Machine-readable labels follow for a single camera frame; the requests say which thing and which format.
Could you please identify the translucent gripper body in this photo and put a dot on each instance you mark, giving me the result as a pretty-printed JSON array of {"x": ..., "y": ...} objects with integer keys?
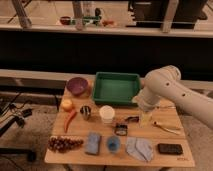
[{"x": 145, "y": 118}]

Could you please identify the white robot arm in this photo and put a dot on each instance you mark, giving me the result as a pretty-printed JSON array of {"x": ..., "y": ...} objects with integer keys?
[{"x": 165, "y": 83}]

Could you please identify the purple bowl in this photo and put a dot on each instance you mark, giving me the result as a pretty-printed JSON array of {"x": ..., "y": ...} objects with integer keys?
[{"x": 77, "y": 86}]

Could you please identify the dark red background bowl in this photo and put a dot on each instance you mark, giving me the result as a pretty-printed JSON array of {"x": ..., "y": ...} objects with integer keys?
[{"x": 65, "y": 20}]

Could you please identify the orange background object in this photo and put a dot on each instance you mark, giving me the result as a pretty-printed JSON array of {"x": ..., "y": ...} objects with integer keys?
[{"x": 107, "y": 23}]

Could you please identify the metal cup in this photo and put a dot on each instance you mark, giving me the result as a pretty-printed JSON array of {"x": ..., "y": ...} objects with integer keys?
[{"x": 85, "y": 112}]

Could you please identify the black phone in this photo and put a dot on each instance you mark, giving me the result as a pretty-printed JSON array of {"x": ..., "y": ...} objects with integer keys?
[{"x": 171, "y": 149}]

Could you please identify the blue small cup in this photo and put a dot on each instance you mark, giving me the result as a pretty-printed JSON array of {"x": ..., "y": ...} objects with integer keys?
[{"x": 113, "y": 144}]

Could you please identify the white cup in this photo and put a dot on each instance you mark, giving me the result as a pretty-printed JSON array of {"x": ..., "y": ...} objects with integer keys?
[{"x": 107, "y": 114}]

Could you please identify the orange carrot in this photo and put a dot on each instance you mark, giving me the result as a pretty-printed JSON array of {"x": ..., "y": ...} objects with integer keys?
[{"x": 68, "y": 119}]

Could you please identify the blue sponge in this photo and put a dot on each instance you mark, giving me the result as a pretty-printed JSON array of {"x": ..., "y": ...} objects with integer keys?
[{"x": 93, "y": 143}]

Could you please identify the yellow apple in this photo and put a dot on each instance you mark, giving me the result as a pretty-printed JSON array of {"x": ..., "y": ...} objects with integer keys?
[{"x": 67, "y": 105}]

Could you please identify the grey folded cloth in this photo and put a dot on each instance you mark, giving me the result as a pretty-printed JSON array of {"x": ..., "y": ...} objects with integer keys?
[{"x": 139, "y": 148}]

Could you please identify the green background object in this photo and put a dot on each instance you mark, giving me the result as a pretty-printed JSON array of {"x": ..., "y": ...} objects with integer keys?
[{"x": 91, "y": 20}]

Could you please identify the green plastic tray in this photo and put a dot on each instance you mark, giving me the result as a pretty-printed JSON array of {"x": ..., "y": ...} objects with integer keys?
[{"x": 115, "y": 88}]

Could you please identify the bunch of dark grapes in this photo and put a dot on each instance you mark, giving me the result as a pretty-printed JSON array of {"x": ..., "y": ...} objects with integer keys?
[{"x": 62, "y": 144}]

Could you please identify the wooden spoon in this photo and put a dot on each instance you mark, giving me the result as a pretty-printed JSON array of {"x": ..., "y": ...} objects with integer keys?
[{"x": 168, "y": 128}]

